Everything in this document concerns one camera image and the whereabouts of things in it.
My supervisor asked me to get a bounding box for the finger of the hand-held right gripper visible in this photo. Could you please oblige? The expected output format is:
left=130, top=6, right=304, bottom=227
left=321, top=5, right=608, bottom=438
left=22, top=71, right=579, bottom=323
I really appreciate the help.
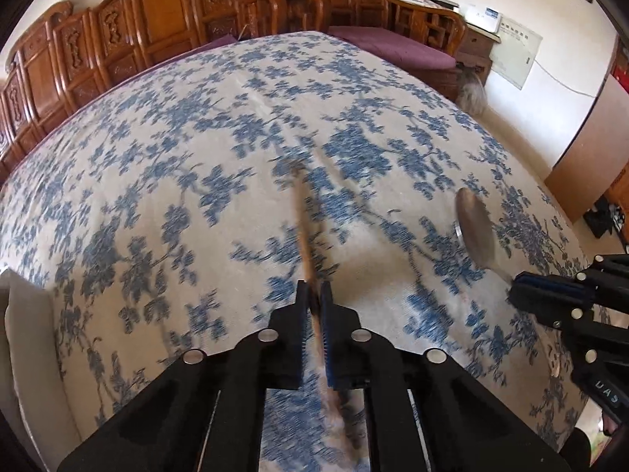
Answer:
left=511, top=254, right=629, bottom=306
left=508, top=288, right=629, bottom=362

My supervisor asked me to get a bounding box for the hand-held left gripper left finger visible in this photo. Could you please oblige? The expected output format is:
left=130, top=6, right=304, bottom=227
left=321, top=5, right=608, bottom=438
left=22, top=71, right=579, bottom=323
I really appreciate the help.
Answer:
left=56, top=279, right=311, bottom=472

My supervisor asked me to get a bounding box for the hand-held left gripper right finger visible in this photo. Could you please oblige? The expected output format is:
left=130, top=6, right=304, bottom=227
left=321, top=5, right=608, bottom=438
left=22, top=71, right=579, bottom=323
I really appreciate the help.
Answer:
left=321, top=280, right=572, bottom=472

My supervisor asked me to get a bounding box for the metal spoon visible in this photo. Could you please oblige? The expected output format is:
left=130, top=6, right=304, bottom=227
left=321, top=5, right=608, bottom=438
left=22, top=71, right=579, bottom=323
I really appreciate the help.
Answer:
left=454, top=188, right=565, bottom=380

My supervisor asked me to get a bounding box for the wooden chopstick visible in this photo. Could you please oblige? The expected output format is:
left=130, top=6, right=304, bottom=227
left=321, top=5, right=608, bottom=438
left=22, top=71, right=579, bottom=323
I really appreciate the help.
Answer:
left=287, top=155, right=367, bottom=450

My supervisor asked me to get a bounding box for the white plastic tray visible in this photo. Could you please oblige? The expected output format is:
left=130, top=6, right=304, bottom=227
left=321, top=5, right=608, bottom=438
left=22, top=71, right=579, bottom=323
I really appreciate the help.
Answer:
left=0, top=268, right=82, bottom=448

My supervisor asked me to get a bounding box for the black bag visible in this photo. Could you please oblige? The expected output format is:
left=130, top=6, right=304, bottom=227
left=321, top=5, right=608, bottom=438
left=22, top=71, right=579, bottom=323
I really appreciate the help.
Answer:
left=584, top=197, right=629, bottom=243

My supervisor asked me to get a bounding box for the wooden door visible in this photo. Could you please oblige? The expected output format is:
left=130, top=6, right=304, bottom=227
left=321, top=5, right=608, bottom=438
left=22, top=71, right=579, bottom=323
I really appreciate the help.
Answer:
left=544, top=76, right=629, bottom=222

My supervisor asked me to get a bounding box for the grey round object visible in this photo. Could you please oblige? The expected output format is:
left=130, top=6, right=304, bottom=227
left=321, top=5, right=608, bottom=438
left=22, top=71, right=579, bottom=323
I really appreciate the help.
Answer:
left=456, top=65, right=488, bottom=115

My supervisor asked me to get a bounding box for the blue floral tablecloth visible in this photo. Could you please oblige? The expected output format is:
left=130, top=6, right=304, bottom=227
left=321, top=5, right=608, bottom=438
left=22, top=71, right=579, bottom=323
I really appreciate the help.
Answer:
left=0, top=29, right=590, bottom=472

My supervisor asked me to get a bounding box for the red hanging decoration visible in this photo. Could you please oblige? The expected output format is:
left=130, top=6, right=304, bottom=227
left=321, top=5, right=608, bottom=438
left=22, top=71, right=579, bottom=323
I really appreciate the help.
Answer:
left=611, top=46, right=629, bottom=84

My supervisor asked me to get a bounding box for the small wooden cabinet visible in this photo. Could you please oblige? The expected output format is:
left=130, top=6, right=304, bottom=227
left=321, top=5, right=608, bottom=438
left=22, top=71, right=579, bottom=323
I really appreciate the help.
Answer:
left=454, top=24, right=498, bottom=87

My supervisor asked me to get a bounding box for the white box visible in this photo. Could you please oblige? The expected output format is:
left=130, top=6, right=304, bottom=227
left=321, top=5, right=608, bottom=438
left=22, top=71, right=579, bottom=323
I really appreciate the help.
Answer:
left=464, top=6, right=503, bottom=33

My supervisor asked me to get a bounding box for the dark wooden side table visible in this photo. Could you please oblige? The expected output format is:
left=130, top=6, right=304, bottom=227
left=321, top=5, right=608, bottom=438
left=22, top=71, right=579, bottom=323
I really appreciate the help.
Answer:
left=284, top=0, right=330, bottom=30

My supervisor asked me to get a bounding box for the white wall cable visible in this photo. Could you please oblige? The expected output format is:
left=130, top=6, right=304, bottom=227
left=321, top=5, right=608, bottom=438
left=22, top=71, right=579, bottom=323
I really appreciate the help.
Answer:
left=533, top=59, right=598, bottom=98

